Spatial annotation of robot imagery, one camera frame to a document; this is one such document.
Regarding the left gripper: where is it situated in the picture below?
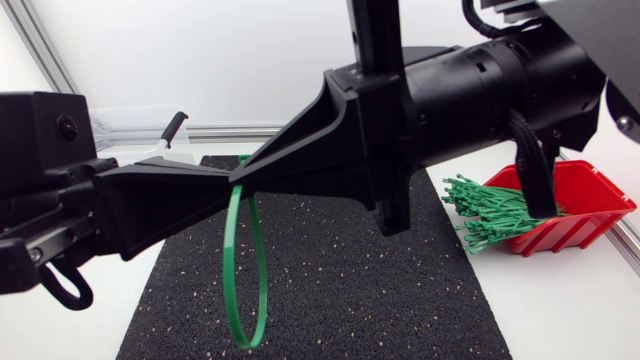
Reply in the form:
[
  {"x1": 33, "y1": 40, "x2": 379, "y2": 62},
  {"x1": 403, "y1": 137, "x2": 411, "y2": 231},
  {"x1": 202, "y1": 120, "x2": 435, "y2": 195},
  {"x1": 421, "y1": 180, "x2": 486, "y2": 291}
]
[{"x1": 0, "y1": 155, "x2": 242, "y2": 297}]

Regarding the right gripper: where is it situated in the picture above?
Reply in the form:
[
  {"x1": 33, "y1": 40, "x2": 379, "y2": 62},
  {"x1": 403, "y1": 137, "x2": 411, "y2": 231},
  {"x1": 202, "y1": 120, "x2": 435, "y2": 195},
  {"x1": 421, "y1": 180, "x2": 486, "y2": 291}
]
[{"x1": 228, "y1": 0, "x2": 462, "y2": 238}]

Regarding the green cable tie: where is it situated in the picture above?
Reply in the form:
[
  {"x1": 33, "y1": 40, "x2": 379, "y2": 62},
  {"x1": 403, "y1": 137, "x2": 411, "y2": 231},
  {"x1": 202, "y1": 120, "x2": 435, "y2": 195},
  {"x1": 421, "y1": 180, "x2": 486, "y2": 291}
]
[{"x1": 222, "y1": 154, "x2": 269, "y2": 350}]

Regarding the clear plastic bin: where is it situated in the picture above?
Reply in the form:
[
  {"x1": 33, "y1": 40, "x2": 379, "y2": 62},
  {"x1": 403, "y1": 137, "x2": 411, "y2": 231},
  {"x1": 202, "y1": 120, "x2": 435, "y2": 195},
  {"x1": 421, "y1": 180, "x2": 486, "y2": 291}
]
[{"x1": 88, "y1": 104, "x2": 197, "y2": 152}]

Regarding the red plastic box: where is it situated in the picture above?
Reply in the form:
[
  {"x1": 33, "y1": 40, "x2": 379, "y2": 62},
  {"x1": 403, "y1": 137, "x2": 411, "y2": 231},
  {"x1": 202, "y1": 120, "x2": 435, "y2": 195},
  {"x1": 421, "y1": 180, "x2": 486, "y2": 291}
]
[{"x1": 482, "y1": 159, "x2": 638, "y2": 259}]

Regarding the black speckled mat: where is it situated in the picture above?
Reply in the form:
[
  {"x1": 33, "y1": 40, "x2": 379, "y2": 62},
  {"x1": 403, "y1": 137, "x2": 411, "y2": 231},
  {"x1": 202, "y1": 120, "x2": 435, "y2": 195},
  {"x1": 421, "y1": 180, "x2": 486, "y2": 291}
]
[{"x1": 115, "y1": 154, "x2": 514, "y2": 360}]

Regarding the black cable loop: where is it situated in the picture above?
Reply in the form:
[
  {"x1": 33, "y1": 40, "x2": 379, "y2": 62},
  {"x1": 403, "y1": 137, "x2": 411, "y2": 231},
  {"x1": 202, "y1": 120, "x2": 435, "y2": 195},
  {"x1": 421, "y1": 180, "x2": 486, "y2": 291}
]
[{"x1": 38, "y1": 255, "x2": 95, "y2": 312}]

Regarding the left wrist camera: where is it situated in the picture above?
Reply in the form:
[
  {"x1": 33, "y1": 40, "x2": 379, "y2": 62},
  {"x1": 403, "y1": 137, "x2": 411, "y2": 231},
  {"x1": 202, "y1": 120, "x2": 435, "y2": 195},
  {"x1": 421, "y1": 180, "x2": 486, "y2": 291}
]
[{"x1": 0, "y1": 91, "x2": 99, "y2": 199}]

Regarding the bundle of green cable ties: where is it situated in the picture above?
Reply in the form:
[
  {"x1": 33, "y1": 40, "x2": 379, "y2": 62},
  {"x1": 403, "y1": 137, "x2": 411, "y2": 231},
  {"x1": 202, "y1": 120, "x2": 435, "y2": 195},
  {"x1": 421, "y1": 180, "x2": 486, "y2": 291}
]
[{"x1": 440, "y1": 173, "x2": 567, "y2": 256}]

